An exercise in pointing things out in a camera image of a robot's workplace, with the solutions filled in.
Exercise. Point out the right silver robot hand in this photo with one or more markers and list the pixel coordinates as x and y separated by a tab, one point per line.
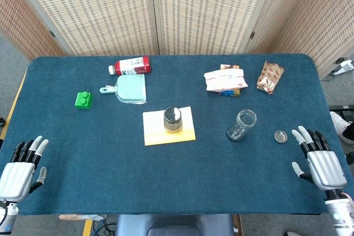
326	168

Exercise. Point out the black floor stand bar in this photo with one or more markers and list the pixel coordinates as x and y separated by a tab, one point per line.
341	107

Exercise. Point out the blue table cloth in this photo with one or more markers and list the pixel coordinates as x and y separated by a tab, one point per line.
110	169

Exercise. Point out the clear glass bottle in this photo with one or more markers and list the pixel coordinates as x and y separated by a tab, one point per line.
241	126

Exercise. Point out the round metal jar lid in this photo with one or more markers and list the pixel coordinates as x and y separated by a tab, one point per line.
280	136

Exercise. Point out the yellow paper sheet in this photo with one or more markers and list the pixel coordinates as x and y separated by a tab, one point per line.
155	131

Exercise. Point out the brown snack packet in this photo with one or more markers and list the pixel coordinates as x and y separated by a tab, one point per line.
269	77

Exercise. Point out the white red snack packet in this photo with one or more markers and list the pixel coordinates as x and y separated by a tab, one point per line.
225	79

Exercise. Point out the black-lidded glass seed jar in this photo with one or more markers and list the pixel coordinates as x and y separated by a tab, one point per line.
172	121

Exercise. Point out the green toy brick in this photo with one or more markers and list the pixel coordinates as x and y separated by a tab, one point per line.
83	101

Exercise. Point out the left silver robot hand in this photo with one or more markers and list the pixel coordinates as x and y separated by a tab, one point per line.
15	178

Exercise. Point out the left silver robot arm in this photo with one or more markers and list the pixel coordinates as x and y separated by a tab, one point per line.
7	216

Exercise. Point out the flat cardboard piece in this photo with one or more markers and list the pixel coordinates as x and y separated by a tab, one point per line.
80	217

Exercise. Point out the red juice bottle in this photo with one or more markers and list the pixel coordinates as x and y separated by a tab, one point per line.
132	66

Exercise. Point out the light blue dustpan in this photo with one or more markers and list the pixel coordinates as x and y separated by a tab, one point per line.
131	89

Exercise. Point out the white floor device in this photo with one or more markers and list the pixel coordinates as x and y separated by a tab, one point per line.
345	67

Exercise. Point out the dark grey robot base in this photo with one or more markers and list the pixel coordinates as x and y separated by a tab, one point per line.
174	225

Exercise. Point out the white shoe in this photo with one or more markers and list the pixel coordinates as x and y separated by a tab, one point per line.
338	122

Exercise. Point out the bamboo folding screen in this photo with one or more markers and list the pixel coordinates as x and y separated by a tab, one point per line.
96	12

